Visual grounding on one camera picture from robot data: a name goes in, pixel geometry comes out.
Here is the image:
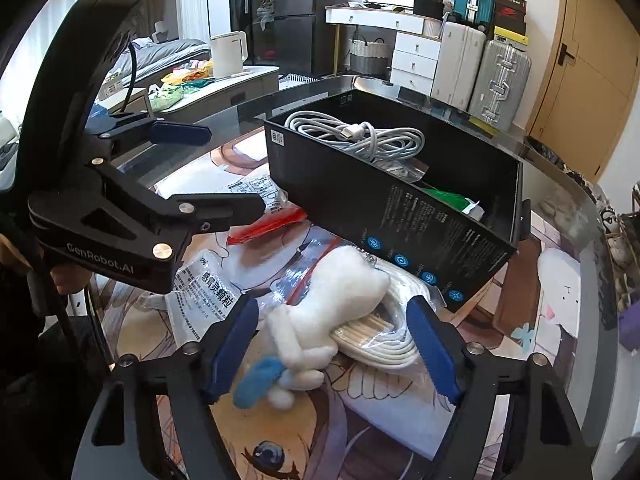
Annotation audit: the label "white medicine sachet bag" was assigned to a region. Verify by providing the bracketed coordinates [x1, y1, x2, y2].
[142, 249, 242, 347]

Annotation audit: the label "woven laundry basket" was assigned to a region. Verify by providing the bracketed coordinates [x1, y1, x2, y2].
[349, 38, 390, 79]

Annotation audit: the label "white electric kettle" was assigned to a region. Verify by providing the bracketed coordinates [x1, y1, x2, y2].
[209, 32, 248, 79]

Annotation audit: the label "white charging cable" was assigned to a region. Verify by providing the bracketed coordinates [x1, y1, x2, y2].
[283, 109, 426, 164]

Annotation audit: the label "anime print desk mat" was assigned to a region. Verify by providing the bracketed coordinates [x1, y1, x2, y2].
[98, 129, 584, 480]

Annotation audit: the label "green tissue pack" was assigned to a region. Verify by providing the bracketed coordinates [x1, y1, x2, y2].
[423, 188, 485, 221]

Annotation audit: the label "bed with grey bedding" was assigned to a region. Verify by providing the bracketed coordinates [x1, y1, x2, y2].
[102, 38, 210, 90]

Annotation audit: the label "stacked shoe boxes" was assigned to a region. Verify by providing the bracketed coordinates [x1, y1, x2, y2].
[494, 0, 529, 48]

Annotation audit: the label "black cardboard box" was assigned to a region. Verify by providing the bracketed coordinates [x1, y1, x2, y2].
[265, 89, 530, 311]

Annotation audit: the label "left hand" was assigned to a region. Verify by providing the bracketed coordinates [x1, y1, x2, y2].
[0, 234, 92, 295]

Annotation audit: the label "purple bag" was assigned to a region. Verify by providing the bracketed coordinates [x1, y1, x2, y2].
[618, 301, 640, 351]

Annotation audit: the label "white dresser desk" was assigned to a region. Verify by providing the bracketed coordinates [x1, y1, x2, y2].
[326, 6, 444, 96]

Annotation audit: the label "silver suitcase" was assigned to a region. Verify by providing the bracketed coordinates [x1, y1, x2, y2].
[468, 40, 532, 131]

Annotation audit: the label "dark glass wardrobe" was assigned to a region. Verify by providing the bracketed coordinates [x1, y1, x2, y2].
[229, 0, 276, 65]

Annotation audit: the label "black refrigerator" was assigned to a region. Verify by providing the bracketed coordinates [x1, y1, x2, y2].
[273, 0, 347, 76]

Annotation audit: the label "red white tissue pack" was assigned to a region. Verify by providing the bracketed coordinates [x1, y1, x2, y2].
[220, 174, 307, 246]

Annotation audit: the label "cream shoelace bag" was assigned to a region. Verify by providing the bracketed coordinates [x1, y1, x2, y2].
[278, 238, 446, 373]

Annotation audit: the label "white plush toy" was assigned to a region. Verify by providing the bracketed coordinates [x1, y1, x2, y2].
[233, 245, 390, 411]

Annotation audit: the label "grey side cabinet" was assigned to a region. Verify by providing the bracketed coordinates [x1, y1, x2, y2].
[96, 65, 279, 124]

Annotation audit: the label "white suitcase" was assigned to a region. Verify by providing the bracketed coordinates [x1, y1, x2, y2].
[431, 22, 486, 110]

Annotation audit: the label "wooden door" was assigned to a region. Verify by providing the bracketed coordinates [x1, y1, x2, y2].
[527, 0, 639, 181]

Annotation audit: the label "wooden shoe rack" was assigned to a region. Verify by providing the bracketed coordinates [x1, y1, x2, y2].
[601, 182, 639, 313]

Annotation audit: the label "black handbag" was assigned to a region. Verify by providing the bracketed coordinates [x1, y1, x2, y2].
[412, 0, 445, 20]

